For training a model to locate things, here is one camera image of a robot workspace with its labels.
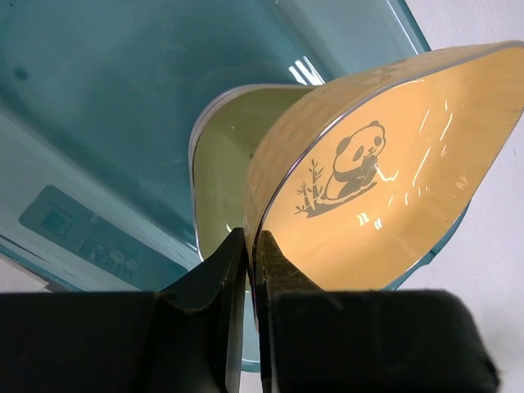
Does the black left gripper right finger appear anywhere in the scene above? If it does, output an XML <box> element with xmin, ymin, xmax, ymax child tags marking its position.
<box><xmin>256</xmin><ymin>231</ymin><xmax>499</xmax><ymax>392</ymax></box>

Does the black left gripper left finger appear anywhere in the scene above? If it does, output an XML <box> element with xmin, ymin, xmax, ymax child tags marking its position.
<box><xmin>1</xmin><ymin>228</ymin><xmax>246</xmax><ymax>392</ymax></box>

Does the yellow panda plate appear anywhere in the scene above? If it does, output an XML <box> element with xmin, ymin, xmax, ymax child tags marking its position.
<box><xmin>243</xmin><ymin>40</ymin><xmax>523</xmax><ymax>305</ymax></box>

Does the green panda plate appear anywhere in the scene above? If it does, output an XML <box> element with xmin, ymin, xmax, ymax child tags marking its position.
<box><xmin>188</xmin><ymin>84</ymin><xmax>314</xmax><ymax>260</ymax></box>

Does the teal transparent plastic bin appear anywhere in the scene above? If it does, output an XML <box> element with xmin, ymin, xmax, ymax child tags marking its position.
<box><xmin>0</xmin><ymin>0</ymin><xmax>468</xmax><ymax>373</ymax></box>

